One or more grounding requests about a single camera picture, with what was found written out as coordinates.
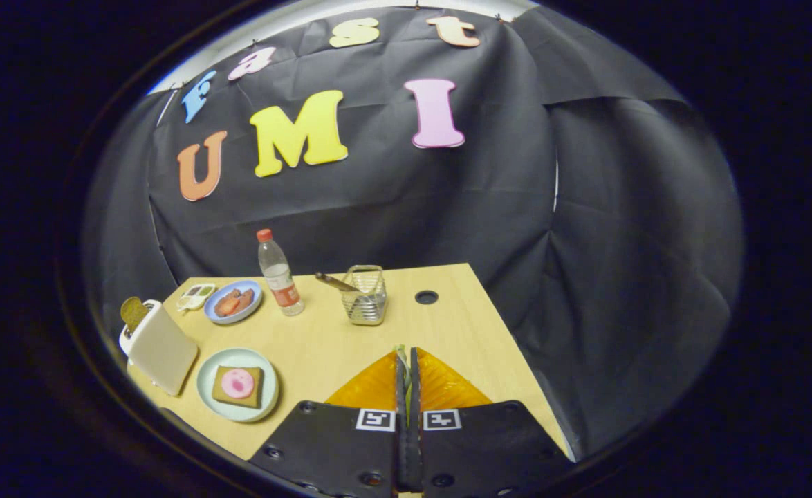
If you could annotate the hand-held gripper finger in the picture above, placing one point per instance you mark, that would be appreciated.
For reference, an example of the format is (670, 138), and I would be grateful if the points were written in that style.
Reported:
(415, 449)
(402, 449)

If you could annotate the green lettuce leaf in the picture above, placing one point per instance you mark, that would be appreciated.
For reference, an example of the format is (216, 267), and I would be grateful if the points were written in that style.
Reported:
(401, 351)

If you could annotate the brown toast slice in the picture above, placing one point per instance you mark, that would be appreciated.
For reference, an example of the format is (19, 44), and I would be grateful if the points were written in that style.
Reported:
(133, 312)

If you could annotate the metal mesh utensil holder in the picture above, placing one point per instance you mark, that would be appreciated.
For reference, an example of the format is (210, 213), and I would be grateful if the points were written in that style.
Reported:
(368, 308)

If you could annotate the pale green plate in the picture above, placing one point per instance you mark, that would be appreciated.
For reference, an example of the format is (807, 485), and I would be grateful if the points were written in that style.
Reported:
(240, 413)

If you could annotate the pink ham slice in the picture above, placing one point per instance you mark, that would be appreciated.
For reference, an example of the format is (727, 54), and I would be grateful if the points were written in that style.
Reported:
(238, 384)

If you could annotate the bread slice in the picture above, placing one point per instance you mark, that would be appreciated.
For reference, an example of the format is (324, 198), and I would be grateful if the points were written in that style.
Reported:
(220, 395)

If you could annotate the blue plate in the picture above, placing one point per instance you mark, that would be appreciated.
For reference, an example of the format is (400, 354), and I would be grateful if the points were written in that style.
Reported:
(243, 317)

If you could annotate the clear bottle with red cap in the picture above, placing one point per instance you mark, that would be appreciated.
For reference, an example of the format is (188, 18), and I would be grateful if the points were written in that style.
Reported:
(278, 277)

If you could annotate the brown meat patty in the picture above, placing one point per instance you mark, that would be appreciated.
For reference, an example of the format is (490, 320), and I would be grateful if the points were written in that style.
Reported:
(246, 297)
(220, 304)

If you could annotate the red tomato slice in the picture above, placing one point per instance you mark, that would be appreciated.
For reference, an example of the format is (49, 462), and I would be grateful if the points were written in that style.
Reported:
(231, 306)

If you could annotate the black backdrop cloth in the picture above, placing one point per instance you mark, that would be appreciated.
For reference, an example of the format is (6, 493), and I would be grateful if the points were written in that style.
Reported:
(447, 207)

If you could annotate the white seasoning tray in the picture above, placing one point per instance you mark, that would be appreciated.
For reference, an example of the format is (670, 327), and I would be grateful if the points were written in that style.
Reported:
(195, 297)

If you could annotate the white toaster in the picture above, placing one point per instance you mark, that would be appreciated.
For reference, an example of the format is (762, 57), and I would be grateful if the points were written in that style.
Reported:
(164, 349)

